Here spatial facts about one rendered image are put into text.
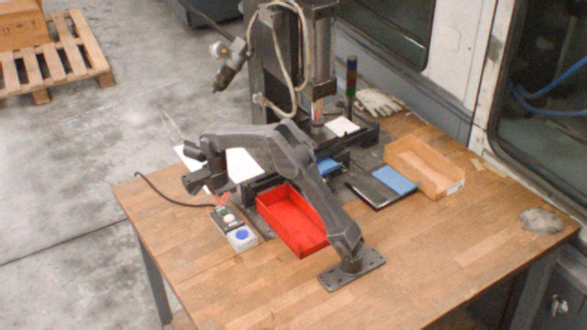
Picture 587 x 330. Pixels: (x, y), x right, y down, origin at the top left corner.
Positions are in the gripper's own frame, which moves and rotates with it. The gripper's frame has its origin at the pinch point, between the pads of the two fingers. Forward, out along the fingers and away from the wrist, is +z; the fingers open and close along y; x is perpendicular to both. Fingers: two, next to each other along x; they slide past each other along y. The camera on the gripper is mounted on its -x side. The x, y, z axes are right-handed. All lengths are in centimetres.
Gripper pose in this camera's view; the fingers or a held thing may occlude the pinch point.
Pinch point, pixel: (222, 203)
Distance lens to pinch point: 175.2
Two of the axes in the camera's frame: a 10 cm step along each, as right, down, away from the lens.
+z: 0.1, 7.7, 6.4
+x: 8.4, -3.5, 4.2
